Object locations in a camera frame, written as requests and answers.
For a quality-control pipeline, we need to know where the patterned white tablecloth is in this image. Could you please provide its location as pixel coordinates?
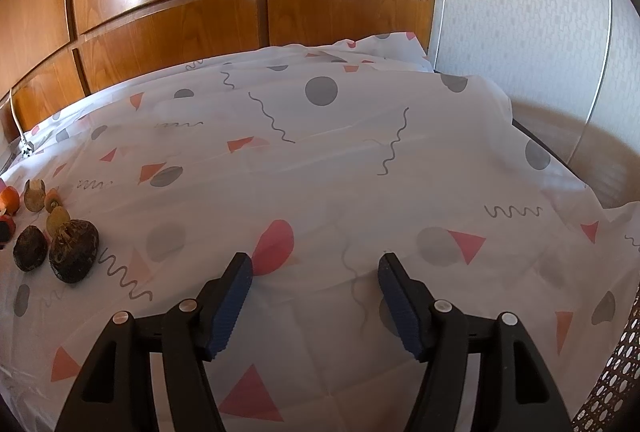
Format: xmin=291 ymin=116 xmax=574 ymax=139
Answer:
xmin=1 ymin=34 xmax=639 ymax=431

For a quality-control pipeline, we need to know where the yellow longan fruit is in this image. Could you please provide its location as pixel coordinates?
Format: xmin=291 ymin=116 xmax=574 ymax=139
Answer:
xmin=47 ymin=206 xmax=70 ymax=237

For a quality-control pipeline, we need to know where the orange tangerine front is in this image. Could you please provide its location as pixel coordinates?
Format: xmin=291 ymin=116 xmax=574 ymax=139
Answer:
xmin=0 ymin=186 xmax=21 ymax=215

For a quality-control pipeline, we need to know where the dark water chestnut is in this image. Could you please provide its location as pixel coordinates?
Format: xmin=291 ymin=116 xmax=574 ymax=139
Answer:
xmin=49 ymin=219 xmax=100 ymax=284
xmin=13 ymin=225 xmax=48 ymax=272

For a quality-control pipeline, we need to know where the white power cord with plug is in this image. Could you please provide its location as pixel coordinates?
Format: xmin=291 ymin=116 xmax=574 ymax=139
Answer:
xmin=8 ymin=88 xmax=36 ymax=157

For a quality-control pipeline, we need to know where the small orange carrot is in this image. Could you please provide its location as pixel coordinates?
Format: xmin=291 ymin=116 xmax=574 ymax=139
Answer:
xmin=44 ymin=189 xmax=63 ymax=213

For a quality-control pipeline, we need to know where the wicker chair edge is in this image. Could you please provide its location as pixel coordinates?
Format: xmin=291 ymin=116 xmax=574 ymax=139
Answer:
xmin=572 ymin=295 xmax=640 ymax=432

